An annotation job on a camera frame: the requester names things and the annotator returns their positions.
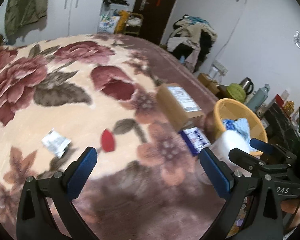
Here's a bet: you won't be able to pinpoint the white plastic jar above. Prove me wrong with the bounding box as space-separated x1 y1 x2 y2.
209 130 250 163

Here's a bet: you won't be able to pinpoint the steel electric kettle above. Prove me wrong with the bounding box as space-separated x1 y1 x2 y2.
239 77 254 96

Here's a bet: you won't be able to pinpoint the olive green jacket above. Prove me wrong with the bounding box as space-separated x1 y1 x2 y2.
5 0 48 36

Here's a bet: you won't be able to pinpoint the white wardrobe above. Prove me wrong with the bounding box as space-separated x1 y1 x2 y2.
41 0 103 40

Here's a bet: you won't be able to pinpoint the orange plastic mesh basket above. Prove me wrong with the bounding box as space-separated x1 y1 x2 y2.
213 98 268 142

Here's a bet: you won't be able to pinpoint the floral plush blanket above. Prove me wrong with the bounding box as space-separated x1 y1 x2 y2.
0 34 223 239

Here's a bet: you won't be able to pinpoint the white printed shopping bag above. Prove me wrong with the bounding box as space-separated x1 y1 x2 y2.
98 9 121 34

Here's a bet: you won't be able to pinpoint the wooden rack chair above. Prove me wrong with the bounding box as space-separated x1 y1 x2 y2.
123 12 143 37

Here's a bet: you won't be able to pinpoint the blue white wavy cloth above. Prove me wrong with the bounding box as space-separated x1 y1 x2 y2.
234 118 251 143

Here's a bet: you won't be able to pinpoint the brown cardboard box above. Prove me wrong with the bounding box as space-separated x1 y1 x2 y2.
156 83 204 132

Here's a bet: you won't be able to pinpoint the person's right hand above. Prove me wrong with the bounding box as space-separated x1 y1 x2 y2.
281 199 300 230

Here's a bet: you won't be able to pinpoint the blue white tissue pack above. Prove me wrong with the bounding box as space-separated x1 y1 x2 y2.
179 127 211 157

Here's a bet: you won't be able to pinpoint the yellow plush toy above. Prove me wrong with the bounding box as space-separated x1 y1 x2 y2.
114 10 130 34

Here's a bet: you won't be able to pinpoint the grey-green thermos flask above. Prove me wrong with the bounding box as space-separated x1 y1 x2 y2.
247 83 270 113

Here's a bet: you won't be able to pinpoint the dark wooden door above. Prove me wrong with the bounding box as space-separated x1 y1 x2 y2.
133 0 175 45

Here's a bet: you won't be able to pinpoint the small white blue sachet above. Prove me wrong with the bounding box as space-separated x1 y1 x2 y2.
42 129 71 159

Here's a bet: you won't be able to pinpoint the pile of clothes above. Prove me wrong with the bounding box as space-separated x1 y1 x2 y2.
166 15 218 73

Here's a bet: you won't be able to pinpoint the red makeup sponge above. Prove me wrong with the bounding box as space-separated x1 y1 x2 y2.
101 129 115 152

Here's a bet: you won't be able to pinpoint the stacked cardboard boxes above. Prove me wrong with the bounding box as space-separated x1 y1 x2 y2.
198 73 220 95

